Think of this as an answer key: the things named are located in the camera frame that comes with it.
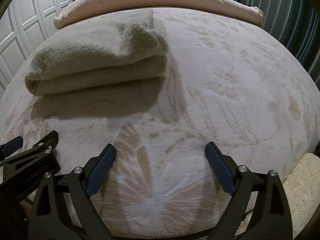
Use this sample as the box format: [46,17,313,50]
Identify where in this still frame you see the pink floral bed blanket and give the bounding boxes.
[1,8,319,238]

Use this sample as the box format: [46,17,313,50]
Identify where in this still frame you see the beige knit sweater black hearts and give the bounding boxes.
[24,9,168,96]

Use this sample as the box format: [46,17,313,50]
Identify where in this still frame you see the pink rolled duvet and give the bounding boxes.
[54,0,264,29]

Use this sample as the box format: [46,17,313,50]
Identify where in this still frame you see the grey-blue pleated curtain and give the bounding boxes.
[240,0,319,83]

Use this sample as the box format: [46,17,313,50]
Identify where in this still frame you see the cream fluffy rug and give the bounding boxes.
[235,153,320,239]

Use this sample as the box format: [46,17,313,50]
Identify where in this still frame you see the white panelled wardrobe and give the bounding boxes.
[1,0,73,94]

